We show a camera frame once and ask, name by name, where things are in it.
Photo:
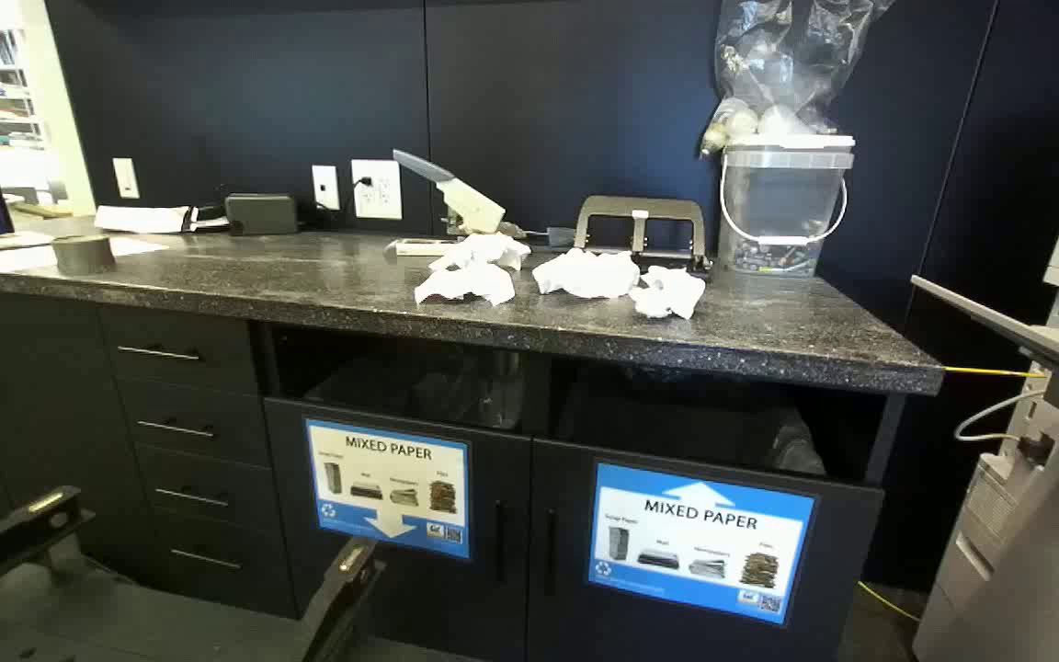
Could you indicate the grey hole punch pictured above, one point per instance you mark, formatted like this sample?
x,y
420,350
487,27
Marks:
x,y
643,213

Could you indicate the left mixed paper sign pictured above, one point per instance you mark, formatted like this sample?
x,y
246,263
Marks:
x,y
393,486

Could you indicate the mixed paper sign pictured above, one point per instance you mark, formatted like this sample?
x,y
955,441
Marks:
x,y
393,486
698,541

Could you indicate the right mixed paper sign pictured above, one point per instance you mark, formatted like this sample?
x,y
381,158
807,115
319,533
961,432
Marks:
x,y
698,541

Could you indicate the clear plastic bucket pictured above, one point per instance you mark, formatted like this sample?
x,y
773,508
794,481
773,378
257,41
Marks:
x,y
781,201

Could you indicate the black stand leg centre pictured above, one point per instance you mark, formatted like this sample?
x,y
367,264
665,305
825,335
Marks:
x,y
331,610

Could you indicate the black stand leg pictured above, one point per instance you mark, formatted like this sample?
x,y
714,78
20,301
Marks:
x,y
42,523
331,610

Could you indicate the dark grey box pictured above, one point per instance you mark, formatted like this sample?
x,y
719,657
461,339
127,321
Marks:
x,y
263,213

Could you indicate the black drawer cabinet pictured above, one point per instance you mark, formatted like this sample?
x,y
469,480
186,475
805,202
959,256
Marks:
x,y
194,409

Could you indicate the clear plastic bag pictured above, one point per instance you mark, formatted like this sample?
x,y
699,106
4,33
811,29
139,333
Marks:
x,y
779,67

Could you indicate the white paper sheet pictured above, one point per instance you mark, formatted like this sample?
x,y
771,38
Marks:
x,y
145,219

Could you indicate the black stand leg left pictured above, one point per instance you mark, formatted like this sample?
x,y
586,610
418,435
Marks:
x,y
42,523

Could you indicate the grey office printer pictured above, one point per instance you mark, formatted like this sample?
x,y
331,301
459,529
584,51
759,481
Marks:
x,y
997,583

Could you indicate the white bookshelf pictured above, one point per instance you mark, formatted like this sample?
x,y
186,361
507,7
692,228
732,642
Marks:
x,y
42,161

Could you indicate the white wall outlet plate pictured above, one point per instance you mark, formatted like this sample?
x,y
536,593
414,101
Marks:
x,y
376,187

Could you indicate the white small wall plate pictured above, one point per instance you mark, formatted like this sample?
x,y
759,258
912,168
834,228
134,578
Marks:
x,y
325,187

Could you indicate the white light switch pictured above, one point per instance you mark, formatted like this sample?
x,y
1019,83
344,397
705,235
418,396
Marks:
x,y
127,177

